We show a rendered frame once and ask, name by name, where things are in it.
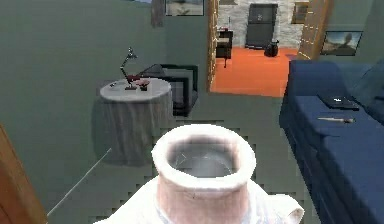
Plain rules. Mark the framed landscape picture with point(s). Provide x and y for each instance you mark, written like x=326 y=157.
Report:
x=340 y=42
x=184 y=7

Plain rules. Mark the brown wooden furniture edge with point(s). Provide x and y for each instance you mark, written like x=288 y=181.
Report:
x=16 y=186

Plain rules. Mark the gold framed picture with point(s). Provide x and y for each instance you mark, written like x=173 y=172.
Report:
x=300 y=12

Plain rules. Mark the white and grey vase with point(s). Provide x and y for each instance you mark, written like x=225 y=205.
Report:
x=203 y=196

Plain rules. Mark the black desk lamp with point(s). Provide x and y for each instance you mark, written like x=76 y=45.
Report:
x=127 y=70

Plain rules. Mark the black laptop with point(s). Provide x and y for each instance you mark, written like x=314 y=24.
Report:
x=339 y=102

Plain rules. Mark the black round bin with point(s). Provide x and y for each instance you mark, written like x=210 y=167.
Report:
x=271 y=48

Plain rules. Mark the blue bed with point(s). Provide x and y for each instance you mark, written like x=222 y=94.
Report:
x=336 y=140

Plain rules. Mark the round grey cloth-covered table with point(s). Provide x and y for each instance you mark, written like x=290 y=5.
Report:
x=136 y=123

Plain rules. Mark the blue pillow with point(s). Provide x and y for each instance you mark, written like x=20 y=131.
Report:
x=370 y=88

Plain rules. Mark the pink small bowl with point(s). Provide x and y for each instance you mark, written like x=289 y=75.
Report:
x=144 y=83

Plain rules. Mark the grey knife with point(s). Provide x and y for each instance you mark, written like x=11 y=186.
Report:
x=336 y=119

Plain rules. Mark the black fridge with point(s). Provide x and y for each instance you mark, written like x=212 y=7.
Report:
x=261 y=25

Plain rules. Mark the black side table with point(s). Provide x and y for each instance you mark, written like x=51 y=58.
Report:
x=223 y=43

